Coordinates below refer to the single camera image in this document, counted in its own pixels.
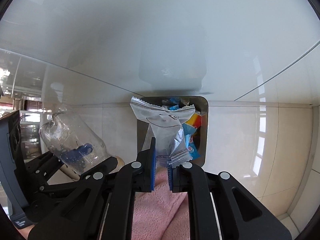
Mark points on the small blue wrapper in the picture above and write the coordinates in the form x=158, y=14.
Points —
x=173, y=103

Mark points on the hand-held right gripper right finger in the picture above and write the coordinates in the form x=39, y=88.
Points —
x=170, y=177

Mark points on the pink fleece pants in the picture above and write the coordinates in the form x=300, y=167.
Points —
x=160, y=212

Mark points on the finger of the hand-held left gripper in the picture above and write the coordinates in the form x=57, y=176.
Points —
x=45, y=161
x=107, y=165

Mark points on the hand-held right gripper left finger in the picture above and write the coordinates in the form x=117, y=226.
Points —
x=152, y=166

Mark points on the silver foil snack packet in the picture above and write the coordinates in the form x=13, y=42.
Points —
x=162, y=122

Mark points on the clear plastic bottle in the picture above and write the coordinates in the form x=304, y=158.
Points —
x=67, y=135

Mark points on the yellow orange snack packet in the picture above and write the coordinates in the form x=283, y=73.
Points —
x=195, y=120

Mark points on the blue snack packet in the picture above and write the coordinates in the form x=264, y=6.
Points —
x=192, y=142

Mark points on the square metal trash bin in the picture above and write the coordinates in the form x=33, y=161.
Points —
x=203, y=135

